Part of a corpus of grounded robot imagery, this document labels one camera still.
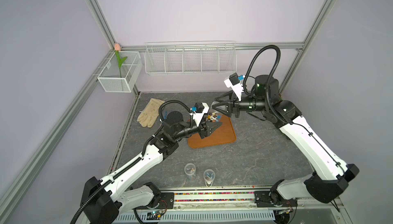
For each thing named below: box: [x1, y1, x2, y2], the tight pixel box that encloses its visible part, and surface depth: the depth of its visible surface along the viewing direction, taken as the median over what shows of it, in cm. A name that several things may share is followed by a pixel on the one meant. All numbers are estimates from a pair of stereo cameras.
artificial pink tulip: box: [114, 42, 128, 79], surface depth 92 cm
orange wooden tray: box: [187, 115, 237, 149], surface depth 96 cm
